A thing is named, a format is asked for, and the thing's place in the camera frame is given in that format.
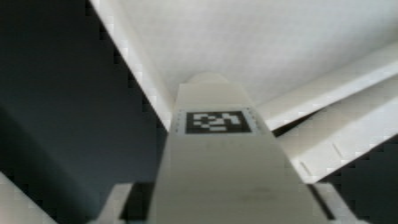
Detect white L-shaped fence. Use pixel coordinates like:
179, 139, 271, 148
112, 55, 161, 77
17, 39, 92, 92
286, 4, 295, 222
0, 83, 398, 224

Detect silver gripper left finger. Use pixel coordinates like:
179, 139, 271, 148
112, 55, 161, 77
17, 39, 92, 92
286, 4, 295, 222
87, 183, 133, 224

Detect white desk top tray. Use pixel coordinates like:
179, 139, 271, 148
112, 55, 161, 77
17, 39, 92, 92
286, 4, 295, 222
88, 0, 398, 128

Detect white desk leg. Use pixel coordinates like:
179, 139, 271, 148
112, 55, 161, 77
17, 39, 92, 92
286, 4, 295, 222
147, 72, 328, 224

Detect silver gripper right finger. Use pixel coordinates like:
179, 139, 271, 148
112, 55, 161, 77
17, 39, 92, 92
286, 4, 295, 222
311, 183, 369, 224

